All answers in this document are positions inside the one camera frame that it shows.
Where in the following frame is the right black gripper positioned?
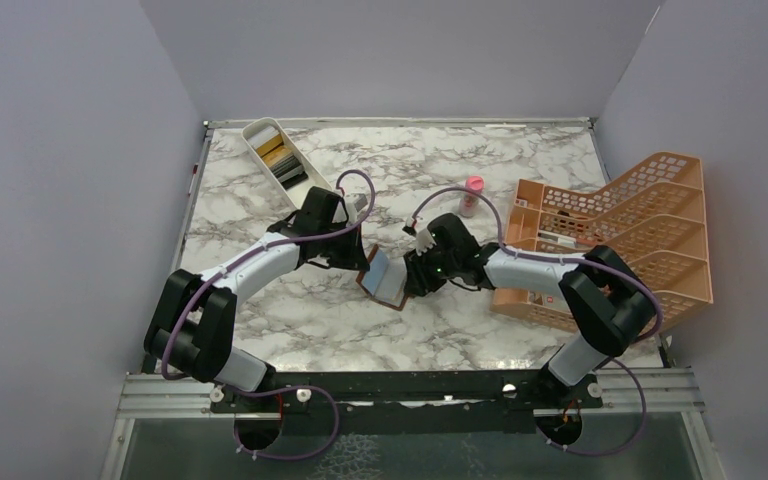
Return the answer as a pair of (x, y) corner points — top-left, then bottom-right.
(403, 240), (459, 297)

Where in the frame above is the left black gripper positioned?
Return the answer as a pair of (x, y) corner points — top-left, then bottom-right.
(318, 220), (370, 271)

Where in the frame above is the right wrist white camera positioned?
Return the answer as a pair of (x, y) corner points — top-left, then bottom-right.
(415, 228), (437, 256)

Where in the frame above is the stack of credit cards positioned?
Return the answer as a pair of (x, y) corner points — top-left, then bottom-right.
(248, 126), (308, 189)

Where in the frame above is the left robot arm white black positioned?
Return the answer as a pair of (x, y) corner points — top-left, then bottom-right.
(143, 187), (369, 411)

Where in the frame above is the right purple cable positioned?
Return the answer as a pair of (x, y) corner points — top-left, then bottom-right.
(403, 186), (665, 342)

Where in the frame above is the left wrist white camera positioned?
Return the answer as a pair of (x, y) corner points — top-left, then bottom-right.
(343, 193), (369, 224)

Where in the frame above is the brown leather card holder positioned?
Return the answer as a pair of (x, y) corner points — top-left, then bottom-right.
(356, 244), (408, 311)

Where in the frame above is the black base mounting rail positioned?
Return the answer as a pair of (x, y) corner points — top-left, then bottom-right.
(210, 369), (603, 440)

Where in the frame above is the wrist white camera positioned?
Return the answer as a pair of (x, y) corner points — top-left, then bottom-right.
(343, 193), (369, 224)
(415, 228), (437, 256)

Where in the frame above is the pink small bottle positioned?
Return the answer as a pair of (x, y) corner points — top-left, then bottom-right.
(459, 176), (485, 218)

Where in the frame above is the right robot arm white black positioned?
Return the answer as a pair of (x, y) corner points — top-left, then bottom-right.
(403, 214), (662, 407)

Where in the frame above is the white oblong plastic tray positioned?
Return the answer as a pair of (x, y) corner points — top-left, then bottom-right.
(242, 118), (333, 209)

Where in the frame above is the orange plastic file organizer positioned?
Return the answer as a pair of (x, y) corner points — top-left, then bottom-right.
(504, 152), (713, 329)

